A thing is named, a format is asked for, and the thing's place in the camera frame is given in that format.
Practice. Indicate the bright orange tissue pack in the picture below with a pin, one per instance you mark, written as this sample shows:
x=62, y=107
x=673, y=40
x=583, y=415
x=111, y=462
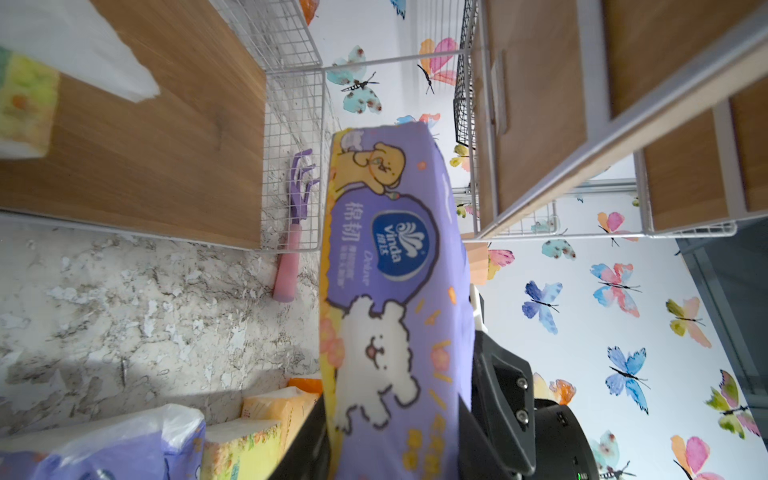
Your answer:
x=309, y=385

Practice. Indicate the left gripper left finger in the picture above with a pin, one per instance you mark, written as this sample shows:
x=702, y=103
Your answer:
x=309, y=455

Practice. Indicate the purple and pink garden fork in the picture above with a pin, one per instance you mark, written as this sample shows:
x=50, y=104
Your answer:
x=285, y=286

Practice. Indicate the white wire three-tier shelf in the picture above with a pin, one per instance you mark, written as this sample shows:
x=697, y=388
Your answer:
x=562, y=90

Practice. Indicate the green-white tissue pack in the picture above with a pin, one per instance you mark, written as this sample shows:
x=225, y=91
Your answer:
x=241, y=449

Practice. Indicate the pale orange tissue pack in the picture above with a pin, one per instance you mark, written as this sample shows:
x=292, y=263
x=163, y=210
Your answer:
x=290, y=406

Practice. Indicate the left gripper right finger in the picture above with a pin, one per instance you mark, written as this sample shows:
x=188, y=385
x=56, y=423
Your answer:
x=478, y=458

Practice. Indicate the black wire wall basket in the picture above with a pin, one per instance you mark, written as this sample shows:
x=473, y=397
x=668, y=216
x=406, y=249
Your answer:
x=464, y=119

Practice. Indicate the yellow tissue pack bottom shelf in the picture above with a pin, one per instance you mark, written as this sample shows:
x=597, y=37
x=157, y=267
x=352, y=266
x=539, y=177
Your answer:
x=40, y=40

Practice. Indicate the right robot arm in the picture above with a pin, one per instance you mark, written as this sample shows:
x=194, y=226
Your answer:
x=507, y=432

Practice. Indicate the purple tissue pack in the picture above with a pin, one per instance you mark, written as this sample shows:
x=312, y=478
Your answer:
x=160, y=443
x=396, y=323

